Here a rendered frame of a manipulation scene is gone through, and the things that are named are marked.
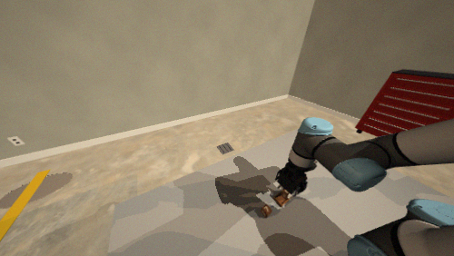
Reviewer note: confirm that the orange wooden tray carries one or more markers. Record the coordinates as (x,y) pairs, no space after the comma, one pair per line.
(280,199)

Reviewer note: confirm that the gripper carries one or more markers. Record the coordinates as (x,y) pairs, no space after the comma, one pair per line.
(293,183)

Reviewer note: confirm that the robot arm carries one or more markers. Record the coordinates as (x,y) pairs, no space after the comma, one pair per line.
(352,165)

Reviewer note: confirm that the orange wooden calendar cube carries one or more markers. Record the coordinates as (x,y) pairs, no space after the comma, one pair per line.
(284,193)
(266,210)

